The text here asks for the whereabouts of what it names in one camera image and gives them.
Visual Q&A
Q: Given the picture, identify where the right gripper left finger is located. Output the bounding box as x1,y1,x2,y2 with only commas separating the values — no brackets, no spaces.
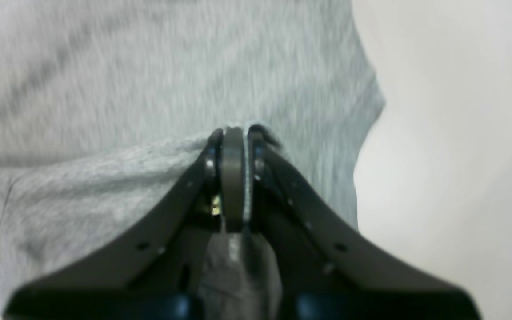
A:
3,129,224,320

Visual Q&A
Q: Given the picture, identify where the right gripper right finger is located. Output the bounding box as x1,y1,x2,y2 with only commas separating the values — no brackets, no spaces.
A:
223,125,483,320

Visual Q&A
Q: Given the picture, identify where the grey T-shirt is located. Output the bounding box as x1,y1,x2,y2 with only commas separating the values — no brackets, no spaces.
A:
0,0,384,313

